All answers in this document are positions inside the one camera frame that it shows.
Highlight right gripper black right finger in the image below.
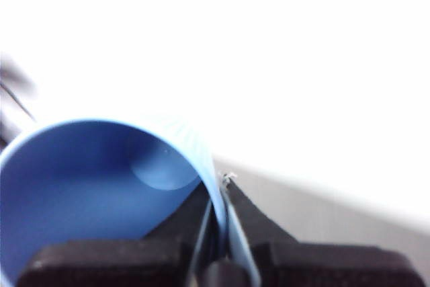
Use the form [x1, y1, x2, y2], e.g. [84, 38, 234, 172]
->
[220, 172, 426, 287]

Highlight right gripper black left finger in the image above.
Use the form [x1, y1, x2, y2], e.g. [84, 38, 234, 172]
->
[16, 182, 213, 287]

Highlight blue ribbed cup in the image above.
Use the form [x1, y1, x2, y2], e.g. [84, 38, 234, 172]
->
[0, 117, 231, 287]

